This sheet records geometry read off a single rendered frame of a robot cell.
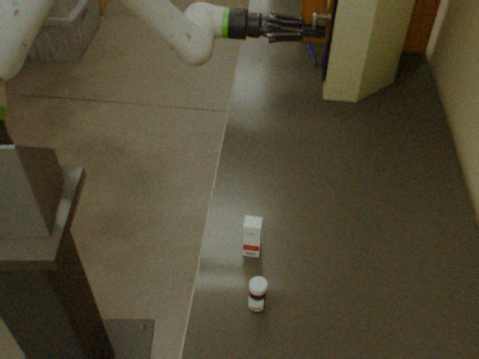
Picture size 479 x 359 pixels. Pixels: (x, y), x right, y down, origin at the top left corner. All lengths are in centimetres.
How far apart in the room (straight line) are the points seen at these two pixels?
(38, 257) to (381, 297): 78
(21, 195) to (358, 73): 102
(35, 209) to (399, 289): 84
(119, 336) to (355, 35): 145
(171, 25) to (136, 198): 136
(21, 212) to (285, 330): 64
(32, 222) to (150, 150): 173
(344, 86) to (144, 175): 144
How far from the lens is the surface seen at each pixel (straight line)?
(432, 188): 147
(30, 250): 130
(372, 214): 134
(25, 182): 119
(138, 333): 219
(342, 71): 164
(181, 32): 149
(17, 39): 112
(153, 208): 261
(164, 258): 240
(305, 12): 196
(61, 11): 361
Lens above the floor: 189
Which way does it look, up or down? 46 degrees down
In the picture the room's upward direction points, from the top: 6 degrees clockwise
